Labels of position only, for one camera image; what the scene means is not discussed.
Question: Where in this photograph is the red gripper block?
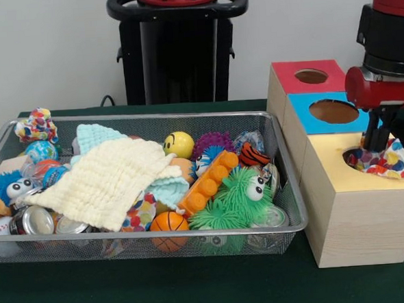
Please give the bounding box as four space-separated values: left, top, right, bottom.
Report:
343 62 404 152

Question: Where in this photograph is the wooden three-hole box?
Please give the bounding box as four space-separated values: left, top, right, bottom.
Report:
263 54 404 272

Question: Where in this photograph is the silver mesh bin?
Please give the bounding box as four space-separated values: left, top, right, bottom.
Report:
0 100 312 273

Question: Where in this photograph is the tiger plush toy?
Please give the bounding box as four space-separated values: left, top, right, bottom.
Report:
237 139 272 169

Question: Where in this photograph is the green spiky puffer toy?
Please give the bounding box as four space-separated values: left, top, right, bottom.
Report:
186 164 279 232

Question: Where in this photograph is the orange plastic toy brick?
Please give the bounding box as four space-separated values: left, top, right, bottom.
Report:
174 149 243 217

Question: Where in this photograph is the yellow smiley ball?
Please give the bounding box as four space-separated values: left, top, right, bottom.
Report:
162 130 197 161

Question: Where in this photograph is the orange toy basketball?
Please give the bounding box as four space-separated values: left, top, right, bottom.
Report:
149 209 192 254

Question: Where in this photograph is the cream yellow cloth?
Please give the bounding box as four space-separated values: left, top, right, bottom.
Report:
18 134 187 239

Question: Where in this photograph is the light blue cloth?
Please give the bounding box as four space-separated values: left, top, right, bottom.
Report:
68 117 192 215

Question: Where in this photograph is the blue globe ball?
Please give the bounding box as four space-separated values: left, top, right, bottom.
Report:
25 139 60 166

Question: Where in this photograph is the knotted polka dot cloth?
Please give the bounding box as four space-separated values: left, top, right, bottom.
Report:
13 106 60 147

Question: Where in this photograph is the large blue spiky puffer toy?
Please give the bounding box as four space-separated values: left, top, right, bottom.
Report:
0 168 36 208

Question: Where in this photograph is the robot pedestal with red flange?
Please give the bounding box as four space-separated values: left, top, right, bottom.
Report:
105 0 255 108

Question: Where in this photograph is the black looped cable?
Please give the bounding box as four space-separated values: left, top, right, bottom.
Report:
99 94 118 108

